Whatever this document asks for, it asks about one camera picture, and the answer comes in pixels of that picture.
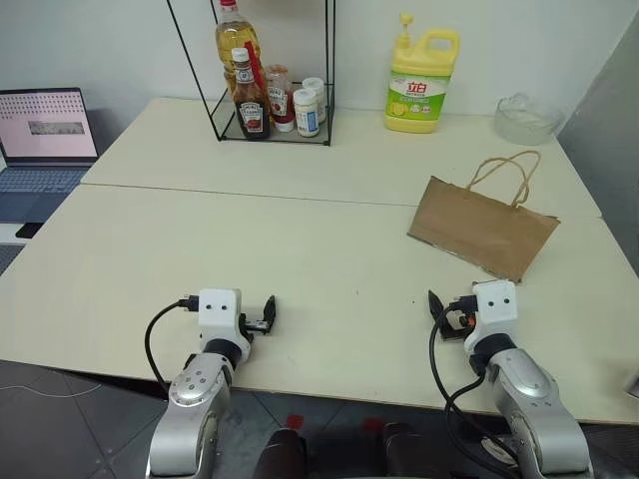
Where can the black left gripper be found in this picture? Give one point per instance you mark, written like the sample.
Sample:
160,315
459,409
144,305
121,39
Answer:
255,327

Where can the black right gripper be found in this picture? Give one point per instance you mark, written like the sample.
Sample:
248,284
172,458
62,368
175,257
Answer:
455,327

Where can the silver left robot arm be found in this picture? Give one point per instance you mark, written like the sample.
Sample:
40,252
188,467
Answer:
192,394

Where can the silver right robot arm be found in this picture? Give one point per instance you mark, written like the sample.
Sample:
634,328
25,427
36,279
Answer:
529,399

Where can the brown paper bag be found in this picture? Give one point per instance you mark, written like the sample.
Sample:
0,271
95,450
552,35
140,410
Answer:
479,229

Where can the dark rounded shape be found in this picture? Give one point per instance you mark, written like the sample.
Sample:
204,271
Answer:
279,456

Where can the white lidded seasoning jar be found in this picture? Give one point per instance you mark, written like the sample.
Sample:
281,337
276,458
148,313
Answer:
306,115
315,87

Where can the glass Heinz ketchup bottle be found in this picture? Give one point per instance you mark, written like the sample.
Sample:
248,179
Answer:
251,112

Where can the clear glass bowl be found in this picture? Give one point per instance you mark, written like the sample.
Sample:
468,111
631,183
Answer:
526,122

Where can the squeeze Heinz ketchup bottle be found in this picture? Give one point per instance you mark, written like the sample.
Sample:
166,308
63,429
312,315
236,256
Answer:
280,100

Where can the yellow detergent jug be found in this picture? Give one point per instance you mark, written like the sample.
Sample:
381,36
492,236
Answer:
414,95

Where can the cooking oil bottle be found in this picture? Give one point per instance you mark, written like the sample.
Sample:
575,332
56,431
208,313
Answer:
232,42

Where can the grey open laptop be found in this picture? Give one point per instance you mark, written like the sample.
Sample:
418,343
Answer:
42,149

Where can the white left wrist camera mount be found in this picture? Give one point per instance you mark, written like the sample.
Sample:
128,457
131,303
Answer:
218,312

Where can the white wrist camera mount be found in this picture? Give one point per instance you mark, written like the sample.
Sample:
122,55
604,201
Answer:
218,312
496,309

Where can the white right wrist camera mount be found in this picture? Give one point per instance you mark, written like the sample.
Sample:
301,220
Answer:
496,309

